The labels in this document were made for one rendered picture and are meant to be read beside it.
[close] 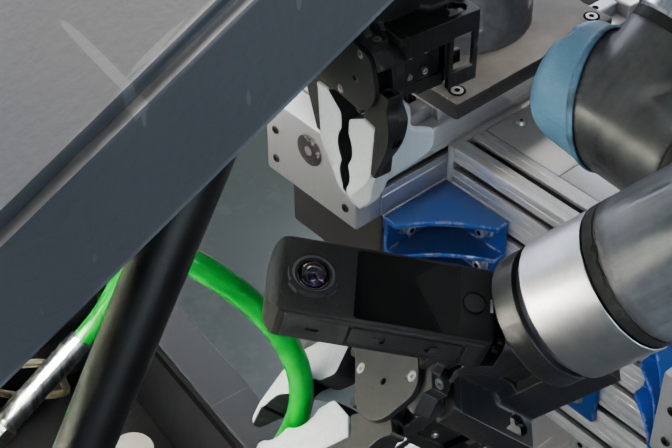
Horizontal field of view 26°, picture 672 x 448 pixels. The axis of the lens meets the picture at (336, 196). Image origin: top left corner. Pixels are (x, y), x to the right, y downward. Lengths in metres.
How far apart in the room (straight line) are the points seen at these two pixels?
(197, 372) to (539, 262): 0.57
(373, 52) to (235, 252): 1.89
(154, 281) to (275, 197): 2.45
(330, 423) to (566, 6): 0.80
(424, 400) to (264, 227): 2.07
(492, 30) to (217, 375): 0.44
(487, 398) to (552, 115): 0.17
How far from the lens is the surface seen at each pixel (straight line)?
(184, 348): 1.24
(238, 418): 1.19
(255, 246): 2.75
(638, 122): 0.79
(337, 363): 0.79
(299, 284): 0.70
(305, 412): 0.81
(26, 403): 1.04
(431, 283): 0.72
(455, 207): 1.45
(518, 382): 0.76
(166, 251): 0.41
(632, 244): 0.66
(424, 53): 0.91
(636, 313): 0.67
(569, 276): 0.68
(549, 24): 1.47
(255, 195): 2.86
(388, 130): 0.89
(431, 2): 0.90
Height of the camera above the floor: 1.84
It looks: 40 degrees down
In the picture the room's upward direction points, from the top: straight up
